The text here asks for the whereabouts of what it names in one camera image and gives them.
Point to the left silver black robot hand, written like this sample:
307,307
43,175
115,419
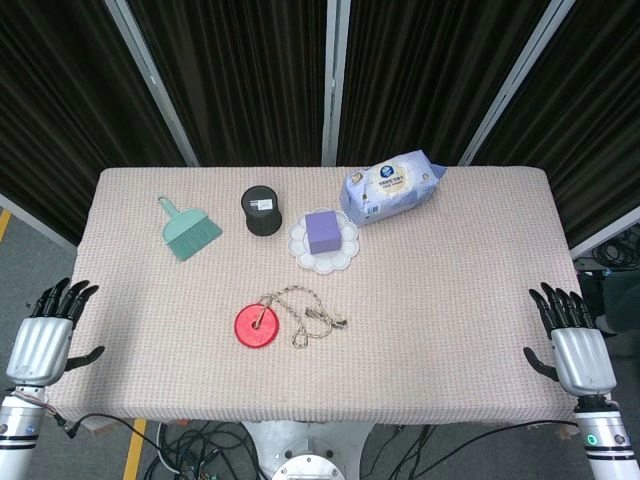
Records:
40,345

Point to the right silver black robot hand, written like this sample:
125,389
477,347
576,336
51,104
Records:
580,360

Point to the red disc with hole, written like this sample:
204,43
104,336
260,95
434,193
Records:
250,336

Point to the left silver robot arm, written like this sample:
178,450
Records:
20,430

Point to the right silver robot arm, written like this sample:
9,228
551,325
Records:
605,440

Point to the black bulky object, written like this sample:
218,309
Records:
620,295

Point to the pink waffle tablecloth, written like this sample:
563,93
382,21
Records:
425,325

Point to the teal hand brush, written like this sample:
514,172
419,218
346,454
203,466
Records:
187,235

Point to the dark curtain panel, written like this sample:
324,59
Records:
240,75
425,75
60,100
600,100

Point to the pale blue wipes pack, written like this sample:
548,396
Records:
390,195

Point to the black mesh pen holder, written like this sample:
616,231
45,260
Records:
262,217

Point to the white flower-shaped palette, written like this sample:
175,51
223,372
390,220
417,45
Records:
320,262

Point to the silver robot torso base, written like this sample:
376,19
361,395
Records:
305,445

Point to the purple foam cube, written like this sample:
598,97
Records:
322,232

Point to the grey metal frame rail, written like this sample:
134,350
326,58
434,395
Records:
605,235
30,220

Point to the grey metal frame post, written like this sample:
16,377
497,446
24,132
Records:
150,82
515,80
336,75

